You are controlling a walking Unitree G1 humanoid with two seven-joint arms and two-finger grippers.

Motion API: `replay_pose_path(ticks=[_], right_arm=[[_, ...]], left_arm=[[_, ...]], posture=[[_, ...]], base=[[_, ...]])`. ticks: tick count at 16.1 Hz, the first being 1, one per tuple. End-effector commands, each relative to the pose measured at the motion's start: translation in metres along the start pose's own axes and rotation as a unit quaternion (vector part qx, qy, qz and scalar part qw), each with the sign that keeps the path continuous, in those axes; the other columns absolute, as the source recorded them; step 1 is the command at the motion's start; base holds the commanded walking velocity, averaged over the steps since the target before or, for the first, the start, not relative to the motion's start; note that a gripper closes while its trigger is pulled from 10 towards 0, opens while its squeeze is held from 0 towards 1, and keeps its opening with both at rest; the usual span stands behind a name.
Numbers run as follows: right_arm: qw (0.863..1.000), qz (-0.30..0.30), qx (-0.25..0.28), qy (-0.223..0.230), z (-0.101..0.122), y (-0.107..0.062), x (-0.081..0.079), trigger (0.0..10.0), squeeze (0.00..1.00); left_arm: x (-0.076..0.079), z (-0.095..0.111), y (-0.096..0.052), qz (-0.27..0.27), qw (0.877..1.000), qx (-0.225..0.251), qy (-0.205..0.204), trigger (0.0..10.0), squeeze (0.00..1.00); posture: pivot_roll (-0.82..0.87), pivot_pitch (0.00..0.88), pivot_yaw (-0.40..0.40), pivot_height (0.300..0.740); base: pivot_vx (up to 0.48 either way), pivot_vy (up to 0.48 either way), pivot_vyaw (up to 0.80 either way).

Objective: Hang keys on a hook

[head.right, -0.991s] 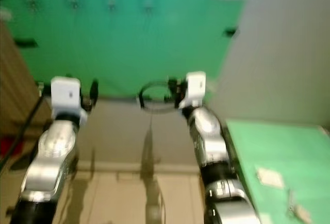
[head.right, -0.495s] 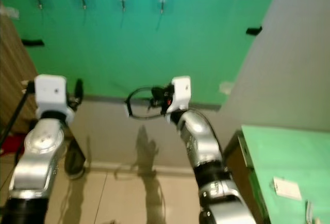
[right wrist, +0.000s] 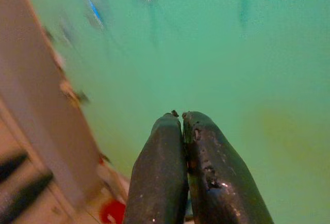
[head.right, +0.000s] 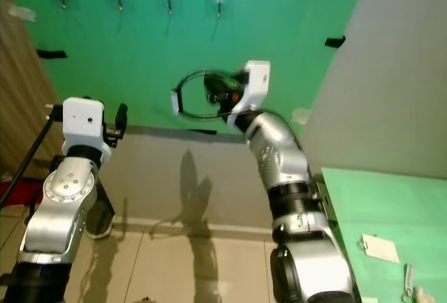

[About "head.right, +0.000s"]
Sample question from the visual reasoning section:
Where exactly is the black tape strip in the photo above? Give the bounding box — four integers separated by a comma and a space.
324, 36, 347, 48
36, 49, 68, 60

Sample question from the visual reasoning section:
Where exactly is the wooden door panel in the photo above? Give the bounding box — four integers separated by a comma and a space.
0, 0, 59, 182

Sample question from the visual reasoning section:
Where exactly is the red cloth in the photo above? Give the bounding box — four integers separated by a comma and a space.
0, 180, 43, 210

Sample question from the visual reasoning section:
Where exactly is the clear tape strip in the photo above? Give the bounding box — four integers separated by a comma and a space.
10, 3, 38, 24

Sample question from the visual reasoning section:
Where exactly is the white card key tag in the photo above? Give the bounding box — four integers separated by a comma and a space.
360, 232, 401, 265

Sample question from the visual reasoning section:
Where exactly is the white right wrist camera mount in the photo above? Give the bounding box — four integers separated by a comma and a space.
233, 59, 272, 116

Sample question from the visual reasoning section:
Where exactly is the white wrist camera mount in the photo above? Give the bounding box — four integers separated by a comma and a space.
61, 96, 113, 168
233, 59, 272, 116

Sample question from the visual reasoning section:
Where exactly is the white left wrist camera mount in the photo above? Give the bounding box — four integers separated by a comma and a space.
61, 96, 113, 168

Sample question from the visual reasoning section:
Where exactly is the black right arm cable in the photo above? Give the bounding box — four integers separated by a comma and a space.
170, 68, 242, 121

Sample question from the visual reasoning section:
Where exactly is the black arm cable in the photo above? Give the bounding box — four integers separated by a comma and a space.
0, 106, 64, 210
170, 68, 242, 121

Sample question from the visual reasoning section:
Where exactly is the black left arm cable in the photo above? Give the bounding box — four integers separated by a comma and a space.
0, 106, 64, 210

